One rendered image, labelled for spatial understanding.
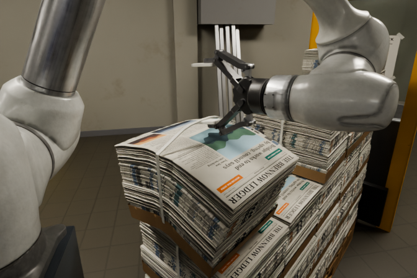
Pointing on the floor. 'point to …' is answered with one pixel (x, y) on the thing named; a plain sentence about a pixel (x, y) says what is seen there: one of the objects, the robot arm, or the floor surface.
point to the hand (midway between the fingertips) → (200, 92)
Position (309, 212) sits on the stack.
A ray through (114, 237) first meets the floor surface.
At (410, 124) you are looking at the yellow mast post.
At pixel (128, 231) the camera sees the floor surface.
